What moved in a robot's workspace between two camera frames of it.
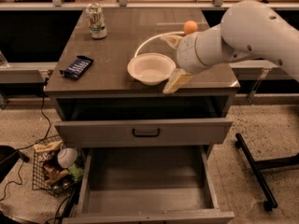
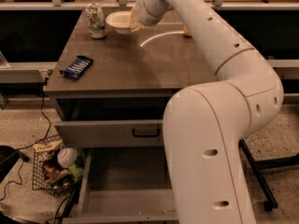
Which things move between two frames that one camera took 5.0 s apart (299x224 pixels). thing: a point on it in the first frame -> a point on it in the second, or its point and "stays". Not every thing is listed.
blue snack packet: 78,67 stays
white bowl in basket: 66,157 stays
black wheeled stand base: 255,166 stays
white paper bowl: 150,68 -> 121,21
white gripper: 187,54 -> 142,12
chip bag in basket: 48,153 stays
